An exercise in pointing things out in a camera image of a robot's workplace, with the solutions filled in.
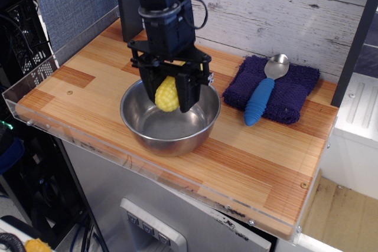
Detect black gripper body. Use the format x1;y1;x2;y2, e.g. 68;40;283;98
128;0;213;84

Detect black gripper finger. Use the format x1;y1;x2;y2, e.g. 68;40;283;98
139;67;167;103
175;73;201;113

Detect yellow plastic corn cob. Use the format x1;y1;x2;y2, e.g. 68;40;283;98
154;76;180;112

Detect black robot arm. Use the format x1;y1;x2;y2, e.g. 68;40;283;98
128;0;213;113

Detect stainless steel pot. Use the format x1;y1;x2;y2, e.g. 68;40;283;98
120;80;221;156

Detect purple folded towel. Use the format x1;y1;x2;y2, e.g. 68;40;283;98
223;55;320;125

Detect black perforated crate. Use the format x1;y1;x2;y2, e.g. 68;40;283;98
1;0;51;81

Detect silver control panel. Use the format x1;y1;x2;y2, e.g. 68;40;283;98
119;198;187;251

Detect clear acrylic table guard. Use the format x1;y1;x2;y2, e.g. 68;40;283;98
5;20;337;251

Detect yellow object bottom left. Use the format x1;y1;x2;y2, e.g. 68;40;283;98
24;238;53;252

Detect dark grey left post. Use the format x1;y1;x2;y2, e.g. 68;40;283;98
118;0;143;42

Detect dark grey post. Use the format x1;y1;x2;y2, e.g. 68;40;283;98
118;0;143;42
331;0;377;107

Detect blue handled metal spoon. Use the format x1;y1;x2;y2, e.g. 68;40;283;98
244;54;289;126

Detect dark grey right post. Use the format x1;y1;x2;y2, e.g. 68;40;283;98
331;0;377;107

